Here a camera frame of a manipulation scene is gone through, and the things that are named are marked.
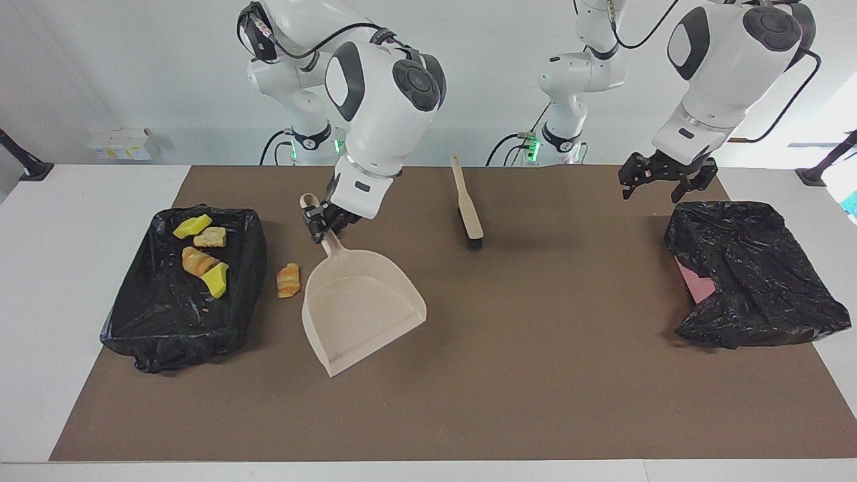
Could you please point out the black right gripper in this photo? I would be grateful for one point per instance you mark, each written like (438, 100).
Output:
(341, 217)

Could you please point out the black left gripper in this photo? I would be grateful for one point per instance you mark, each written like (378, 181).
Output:
(669, 167)

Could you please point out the striped orange croissant piece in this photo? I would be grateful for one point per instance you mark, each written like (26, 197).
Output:
(288, 281)
(197, 261)

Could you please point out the beige plastic dustpan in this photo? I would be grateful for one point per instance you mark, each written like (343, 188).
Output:
(355, 301)

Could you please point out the pale bread chunk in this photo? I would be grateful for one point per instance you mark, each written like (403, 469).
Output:
(210, 237)

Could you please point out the yellow sponge chunk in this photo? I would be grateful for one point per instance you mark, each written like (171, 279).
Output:
(215, 280)

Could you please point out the small green yellow sponge piece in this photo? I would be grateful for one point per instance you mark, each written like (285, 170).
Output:
(192, 226)

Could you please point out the beige hand brush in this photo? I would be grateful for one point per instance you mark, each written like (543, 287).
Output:
(469, 214)

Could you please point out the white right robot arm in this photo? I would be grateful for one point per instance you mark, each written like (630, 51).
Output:
(381, 114)

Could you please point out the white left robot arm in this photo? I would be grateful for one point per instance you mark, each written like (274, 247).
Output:
(723, 67)

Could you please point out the pink bin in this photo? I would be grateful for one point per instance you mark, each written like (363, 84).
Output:
(696, 284)

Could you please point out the black plastic trash bag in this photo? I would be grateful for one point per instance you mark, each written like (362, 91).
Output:
(161, 314)
(756, 268)

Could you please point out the teal object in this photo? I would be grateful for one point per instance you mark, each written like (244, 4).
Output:
(852, 204)

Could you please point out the white cardboard box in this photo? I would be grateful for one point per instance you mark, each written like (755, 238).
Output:
(120, 144)

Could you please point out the brown table mat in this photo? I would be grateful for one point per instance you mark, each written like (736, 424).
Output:
(535, 368)

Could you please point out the black camera stand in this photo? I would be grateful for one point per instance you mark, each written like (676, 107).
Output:
(813, 175)
(33, 171)

